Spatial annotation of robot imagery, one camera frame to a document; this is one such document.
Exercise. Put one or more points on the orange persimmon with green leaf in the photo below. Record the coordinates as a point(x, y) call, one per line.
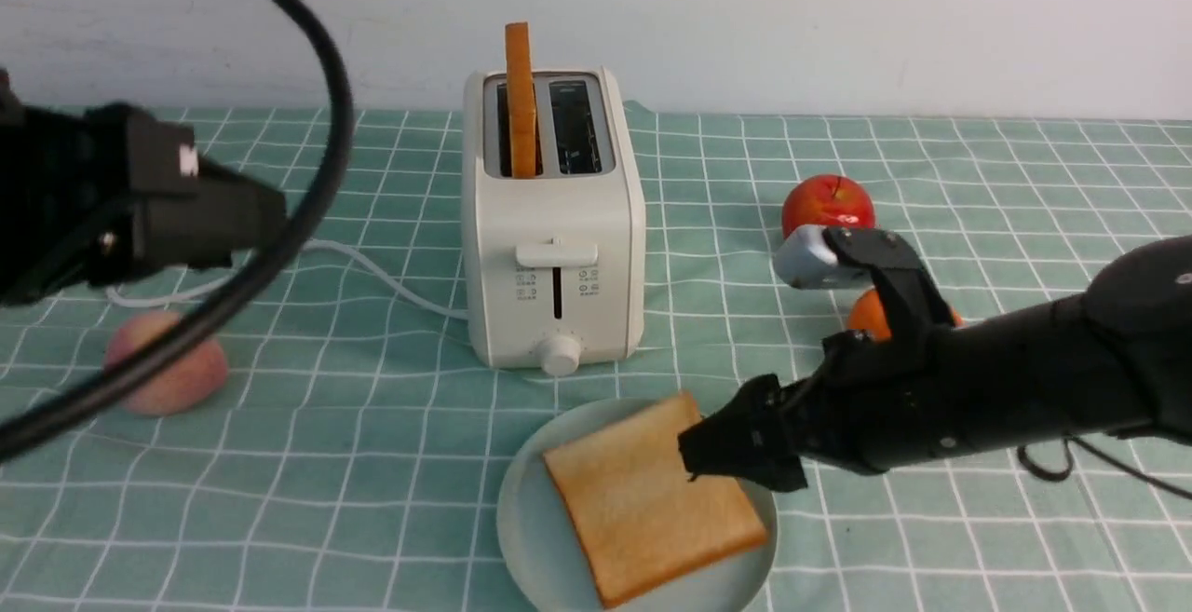
point(868, 316)

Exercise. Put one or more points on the green checkered tablecloth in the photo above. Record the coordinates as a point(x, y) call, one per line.
point(354, 459)

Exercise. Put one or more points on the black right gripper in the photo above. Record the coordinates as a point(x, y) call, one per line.
point(870, 407)

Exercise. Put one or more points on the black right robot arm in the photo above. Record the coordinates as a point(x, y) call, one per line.
point(1112, 359)

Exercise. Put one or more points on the light blue round plate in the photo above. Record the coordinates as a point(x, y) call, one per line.
point(543, 554)

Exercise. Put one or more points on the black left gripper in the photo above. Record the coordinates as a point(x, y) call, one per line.
point(116, 195)

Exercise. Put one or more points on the toasted bread slice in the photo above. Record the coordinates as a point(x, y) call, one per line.
point(640, 518)
point(521, 101)

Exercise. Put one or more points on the white two-slot toaster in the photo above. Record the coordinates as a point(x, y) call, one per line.
point(554, 264)

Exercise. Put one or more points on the red apple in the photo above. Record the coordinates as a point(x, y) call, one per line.
point(827, 199)

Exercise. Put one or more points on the pink peach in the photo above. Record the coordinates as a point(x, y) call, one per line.
point(185, 384)

